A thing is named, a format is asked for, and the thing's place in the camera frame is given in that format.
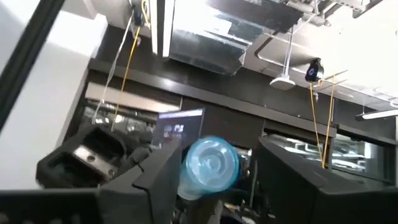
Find ceiling light strip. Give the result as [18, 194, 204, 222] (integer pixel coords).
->
[149, 0, 175, 58]
[355, 108, 398, 121]

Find silver ventilation duct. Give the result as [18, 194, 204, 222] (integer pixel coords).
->
[169, 0, 307, 77]

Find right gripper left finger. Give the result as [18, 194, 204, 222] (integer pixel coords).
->
[0, 139, 183, 224]

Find yellow cable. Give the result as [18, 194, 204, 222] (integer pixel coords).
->
[309, 74, 336, 169]
[110, 0, 149, 133]

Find thin white cable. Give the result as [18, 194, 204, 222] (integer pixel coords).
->
[91, 9, 136, 125]

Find black aluminium rig frame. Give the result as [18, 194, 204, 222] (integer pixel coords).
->
[0, 0, 67, 133]

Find white ceiling device on pole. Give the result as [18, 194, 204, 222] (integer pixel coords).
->
[269, 24, 296, 91]

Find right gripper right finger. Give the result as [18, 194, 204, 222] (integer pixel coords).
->
[257, 136, 398, 224]

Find lit computer monitor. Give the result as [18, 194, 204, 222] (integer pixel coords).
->
[152, 108, 206, 150]

